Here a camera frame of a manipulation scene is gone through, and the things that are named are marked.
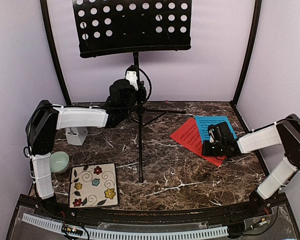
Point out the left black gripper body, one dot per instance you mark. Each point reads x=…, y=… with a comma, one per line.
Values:
x=131, y=104

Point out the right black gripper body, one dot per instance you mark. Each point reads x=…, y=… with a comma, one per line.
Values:
x=217, y=151

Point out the blue sheet music page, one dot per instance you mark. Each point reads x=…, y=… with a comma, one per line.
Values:
x=203, y=122

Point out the black perforated music stand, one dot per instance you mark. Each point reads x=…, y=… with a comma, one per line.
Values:
x=109, y=27

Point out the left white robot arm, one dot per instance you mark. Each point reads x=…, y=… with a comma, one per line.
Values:
x=47, y=119

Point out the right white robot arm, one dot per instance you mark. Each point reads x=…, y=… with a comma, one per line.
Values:
x=282, y=135

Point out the red sheet music page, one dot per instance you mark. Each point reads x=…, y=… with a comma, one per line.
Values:
x=189, y=137

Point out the white metronome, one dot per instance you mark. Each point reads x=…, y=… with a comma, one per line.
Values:
x=76, y=135

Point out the pale green ceramic bowl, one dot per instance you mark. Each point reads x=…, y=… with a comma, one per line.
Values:
x=59, y=162

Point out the square floral ceramic plate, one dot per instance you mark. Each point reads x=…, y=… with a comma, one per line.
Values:
x=93, y=186

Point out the small green circuit board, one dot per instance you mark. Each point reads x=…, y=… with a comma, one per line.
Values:
x=71, y=231

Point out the left black frame post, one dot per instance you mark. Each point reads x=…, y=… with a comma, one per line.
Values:
x=53, y=51

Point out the black frame post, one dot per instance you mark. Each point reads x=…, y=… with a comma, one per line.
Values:
x=248, y=52
x=53, y=51

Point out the right black frame post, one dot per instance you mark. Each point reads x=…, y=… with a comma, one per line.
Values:
x=248, y=52

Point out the white slotted cable duct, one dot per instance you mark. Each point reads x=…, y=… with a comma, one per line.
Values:
x=111, y=231

